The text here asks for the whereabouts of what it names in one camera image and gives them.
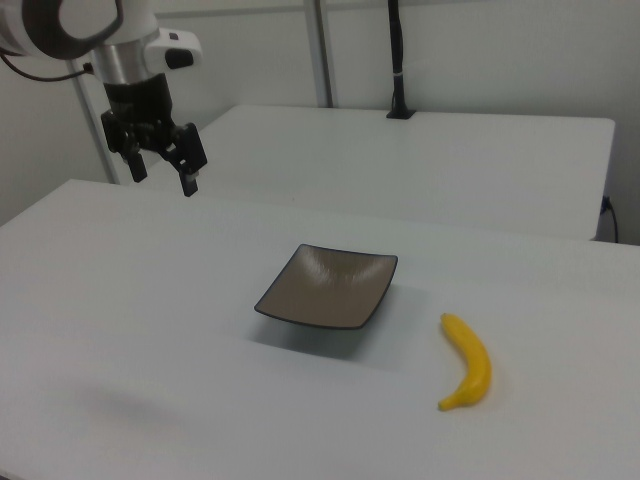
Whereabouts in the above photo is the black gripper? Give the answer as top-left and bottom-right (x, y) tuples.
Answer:
(100, 73), (209, 198)

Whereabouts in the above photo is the yellow banana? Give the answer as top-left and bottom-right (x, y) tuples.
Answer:
(438, 312), (493, 412)

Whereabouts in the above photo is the square brown ceramic plate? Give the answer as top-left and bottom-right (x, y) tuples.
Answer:
(253, 243), (400, 330)

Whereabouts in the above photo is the white side table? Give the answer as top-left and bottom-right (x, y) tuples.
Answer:
(119, 104), (616, 241)

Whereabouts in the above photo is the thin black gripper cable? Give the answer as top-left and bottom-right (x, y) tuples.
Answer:
(0, 49), (96, 82)

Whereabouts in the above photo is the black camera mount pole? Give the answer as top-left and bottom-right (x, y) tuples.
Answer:
(386, 0), (419, 121)

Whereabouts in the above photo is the black power cable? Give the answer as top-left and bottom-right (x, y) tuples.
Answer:
(601, 195), (622, 244)

